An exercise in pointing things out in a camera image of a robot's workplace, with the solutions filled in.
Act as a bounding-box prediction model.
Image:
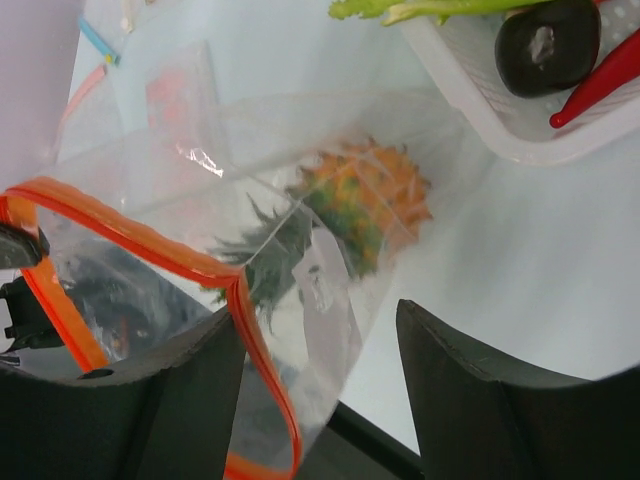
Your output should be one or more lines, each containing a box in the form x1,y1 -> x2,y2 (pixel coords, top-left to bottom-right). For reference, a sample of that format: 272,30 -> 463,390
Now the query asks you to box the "white perforated plastic basket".
398,11 -> 639,166

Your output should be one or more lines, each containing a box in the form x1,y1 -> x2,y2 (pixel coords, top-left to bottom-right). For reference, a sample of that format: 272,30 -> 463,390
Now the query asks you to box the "clear red-zipper zip bag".
1,92 -> 467,479

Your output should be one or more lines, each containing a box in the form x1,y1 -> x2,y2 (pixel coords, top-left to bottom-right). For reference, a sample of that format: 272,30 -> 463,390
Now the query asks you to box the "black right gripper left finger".
1,310 -> 245,479

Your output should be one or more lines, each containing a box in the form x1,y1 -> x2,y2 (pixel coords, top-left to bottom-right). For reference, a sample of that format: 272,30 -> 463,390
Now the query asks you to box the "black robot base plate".
296,403 -> 425,480

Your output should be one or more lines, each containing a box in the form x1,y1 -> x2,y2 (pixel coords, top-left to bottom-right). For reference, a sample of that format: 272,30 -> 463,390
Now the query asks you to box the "red toy chili pepper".
549,30 -> 639,129

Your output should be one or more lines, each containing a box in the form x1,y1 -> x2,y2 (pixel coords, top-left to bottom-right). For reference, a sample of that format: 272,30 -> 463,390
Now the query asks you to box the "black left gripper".
0,223 -> 64,360

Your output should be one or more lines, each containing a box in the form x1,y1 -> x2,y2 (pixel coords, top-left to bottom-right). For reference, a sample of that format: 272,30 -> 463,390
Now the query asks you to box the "clear pink-dotted zip bag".
116,40 -> 221,152

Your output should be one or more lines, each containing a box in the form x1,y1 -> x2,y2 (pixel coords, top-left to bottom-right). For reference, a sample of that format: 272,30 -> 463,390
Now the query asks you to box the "green toy celery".
328,0 -> 540,26

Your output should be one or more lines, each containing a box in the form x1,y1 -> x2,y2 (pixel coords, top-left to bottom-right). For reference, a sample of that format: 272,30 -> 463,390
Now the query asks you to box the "clear blue-zipper zip bag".
77,16 -> 121,66

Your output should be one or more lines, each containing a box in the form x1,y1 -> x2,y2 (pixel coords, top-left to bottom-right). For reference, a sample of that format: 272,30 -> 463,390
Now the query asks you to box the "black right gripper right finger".
396,300 -> 639,479

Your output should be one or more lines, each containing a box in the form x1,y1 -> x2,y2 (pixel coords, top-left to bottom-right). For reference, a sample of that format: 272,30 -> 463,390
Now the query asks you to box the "orange toy pineapple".
208,139 -> 433,328

